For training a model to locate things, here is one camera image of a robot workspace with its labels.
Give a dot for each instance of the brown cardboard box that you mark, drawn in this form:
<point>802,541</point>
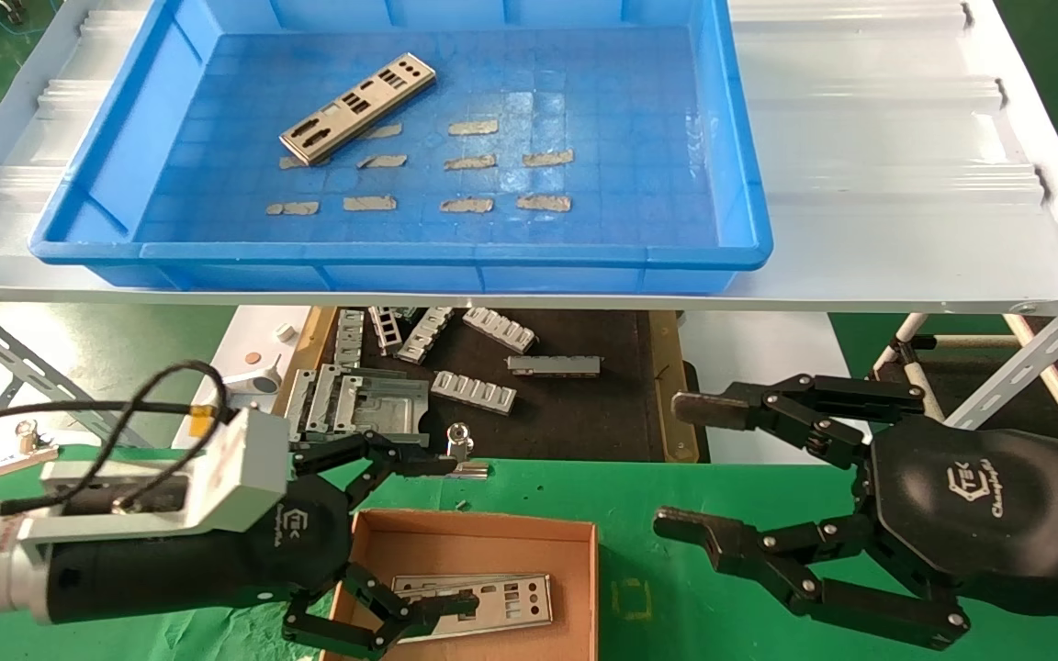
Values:
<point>492,546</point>

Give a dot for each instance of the small white cap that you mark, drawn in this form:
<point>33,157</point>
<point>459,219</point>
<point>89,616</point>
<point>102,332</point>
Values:
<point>286,331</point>

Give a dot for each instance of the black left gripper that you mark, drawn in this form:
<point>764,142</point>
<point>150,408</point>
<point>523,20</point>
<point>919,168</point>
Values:
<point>217,565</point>

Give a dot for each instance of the black tray of metal parts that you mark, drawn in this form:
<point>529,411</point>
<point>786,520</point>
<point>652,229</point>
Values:
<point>667,395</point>

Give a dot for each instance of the black parts mat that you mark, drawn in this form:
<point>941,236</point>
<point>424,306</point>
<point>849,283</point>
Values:
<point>584,413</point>

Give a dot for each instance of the green table cloth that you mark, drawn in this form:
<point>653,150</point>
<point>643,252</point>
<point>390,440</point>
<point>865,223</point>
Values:
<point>639,514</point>

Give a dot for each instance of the white metal shelf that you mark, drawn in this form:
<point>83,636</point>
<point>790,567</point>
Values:
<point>906,138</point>

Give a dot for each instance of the large grey metal plate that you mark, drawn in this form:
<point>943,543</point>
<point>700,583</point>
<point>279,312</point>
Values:
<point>391,404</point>

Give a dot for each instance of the black rack mat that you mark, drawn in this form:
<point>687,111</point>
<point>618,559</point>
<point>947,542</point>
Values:
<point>970,367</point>

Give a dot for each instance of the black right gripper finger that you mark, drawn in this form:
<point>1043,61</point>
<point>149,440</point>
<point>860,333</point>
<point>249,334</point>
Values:
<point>731,406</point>
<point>722,537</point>

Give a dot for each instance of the grey metal bar part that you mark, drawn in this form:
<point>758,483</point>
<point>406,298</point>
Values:
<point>554,365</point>

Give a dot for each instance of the silver binder clip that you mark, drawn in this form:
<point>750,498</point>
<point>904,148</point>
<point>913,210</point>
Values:
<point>28,457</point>
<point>463,468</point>

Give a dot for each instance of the cream rack cross pipe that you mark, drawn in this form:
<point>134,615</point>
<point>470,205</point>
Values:
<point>970,341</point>

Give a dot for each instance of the white rack leg pipe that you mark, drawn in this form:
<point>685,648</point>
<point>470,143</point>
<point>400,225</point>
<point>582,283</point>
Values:
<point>901,338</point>

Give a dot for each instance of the blue plastic tray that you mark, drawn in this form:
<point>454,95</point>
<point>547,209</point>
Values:
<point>630,138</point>

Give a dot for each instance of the grey metal frame bracket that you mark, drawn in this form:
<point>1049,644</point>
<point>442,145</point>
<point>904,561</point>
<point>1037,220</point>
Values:
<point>304,399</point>

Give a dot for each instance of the grey finned metal part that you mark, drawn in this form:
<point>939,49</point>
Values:
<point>473,391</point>
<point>500,329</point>

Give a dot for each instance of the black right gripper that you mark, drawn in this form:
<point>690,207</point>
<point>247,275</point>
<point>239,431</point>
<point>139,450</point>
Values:
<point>997,514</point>

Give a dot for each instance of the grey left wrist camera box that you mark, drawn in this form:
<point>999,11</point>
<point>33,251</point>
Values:
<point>244,468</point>

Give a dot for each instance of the grey slotted metal bracket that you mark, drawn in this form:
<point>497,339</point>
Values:
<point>385,326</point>
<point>349,337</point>
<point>425,332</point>

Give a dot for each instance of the white perforated shelf post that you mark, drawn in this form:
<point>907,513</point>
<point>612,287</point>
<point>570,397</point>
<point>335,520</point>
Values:
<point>24,361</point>
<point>1025,356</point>

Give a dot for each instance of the long cream rack pipe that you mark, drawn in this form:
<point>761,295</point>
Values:
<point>907,367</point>

